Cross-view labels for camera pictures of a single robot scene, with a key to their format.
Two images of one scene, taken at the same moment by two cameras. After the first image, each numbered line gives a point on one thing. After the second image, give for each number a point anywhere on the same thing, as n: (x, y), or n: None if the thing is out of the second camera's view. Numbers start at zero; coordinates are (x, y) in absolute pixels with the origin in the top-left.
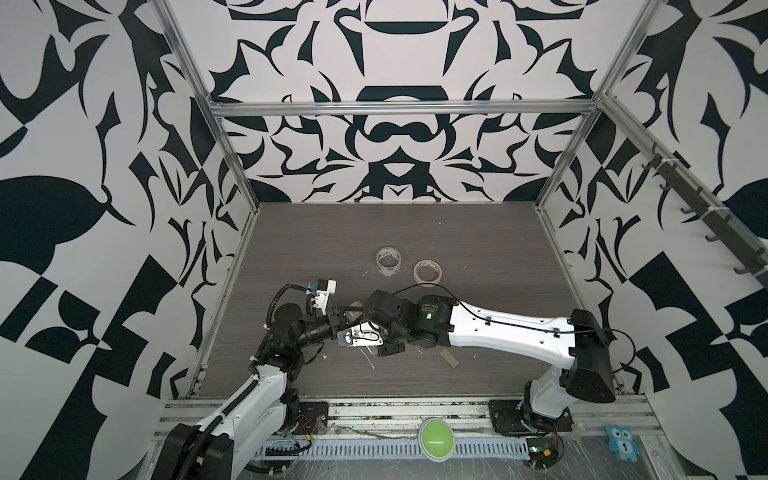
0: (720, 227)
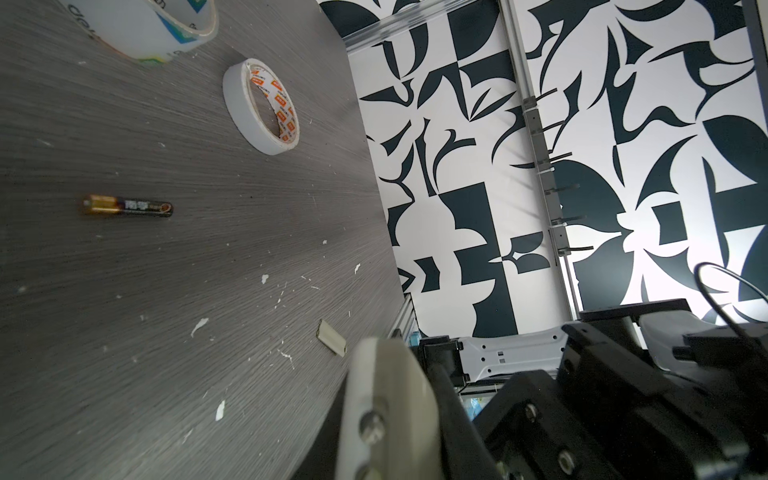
0: (544, 168)
